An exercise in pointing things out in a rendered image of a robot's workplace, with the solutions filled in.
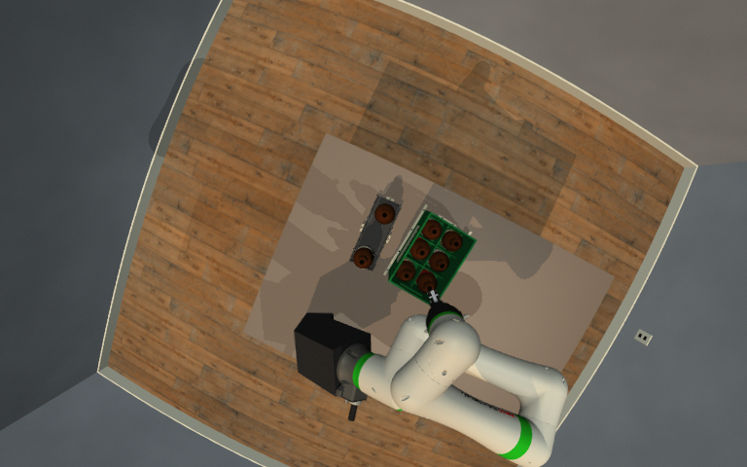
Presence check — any brown bottle with green label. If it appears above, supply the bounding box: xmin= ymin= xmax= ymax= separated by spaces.
xmin=374 ymin=203 xmax=395 ymax=225

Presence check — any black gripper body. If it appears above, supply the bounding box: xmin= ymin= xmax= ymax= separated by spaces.
xmin=428 ymin=298 xmax=448 ymax=313

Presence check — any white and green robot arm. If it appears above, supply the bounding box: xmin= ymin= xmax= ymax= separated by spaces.
xmin=336 ymin=305 xmax=568 ymax=467

